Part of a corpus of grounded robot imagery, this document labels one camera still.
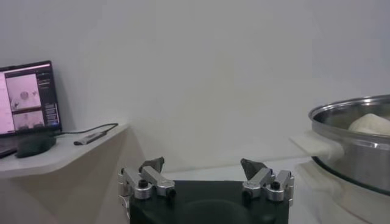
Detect silver usb hub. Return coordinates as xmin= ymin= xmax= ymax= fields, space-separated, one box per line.
xmin=73 ymin=130 xmax=108 ymax=146

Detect black usb hub cable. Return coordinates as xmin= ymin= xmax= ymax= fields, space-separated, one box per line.
xmin=54 ymin=122 xmax=119 ymax=136

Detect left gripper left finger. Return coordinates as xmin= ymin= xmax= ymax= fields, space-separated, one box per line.
xmin=120 ymin=156 xmax=177 ymax=201

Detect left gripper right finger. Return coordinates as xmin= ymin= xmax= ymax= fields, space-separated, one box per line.
xmin=239 ymin=158 xmax=295 ymax=203

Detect white steamed baozi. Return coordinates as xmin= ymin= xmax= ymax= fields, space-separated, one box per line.
xmin=348 ymin=113 xmax=390 ymax=136

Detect stainless steel steamer basket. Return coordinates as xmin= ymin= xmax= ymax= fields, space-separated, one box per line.
xmin=308 ymin=94 xmax=390 ymax=196

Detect cream electric cooker pot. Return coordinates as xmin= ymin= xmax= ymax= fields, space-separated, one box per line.
xmin=289 ymin=130 xmax=390 ymax=224

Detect black laptop beside mouse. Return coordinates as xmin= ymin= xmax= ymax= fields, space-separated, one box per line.
xmin=0 ymin=60 xmax=63 ymax=159

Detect white side table with mouse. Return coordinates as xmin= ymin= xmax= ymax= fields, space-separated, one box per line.
xmin=0 ymin=123 xmax=144 ymax=224

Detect black computer mouse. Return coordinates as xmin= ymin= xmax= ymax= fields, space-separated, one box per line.
xmin=15 ymin=133 xmax=57 ymax=158

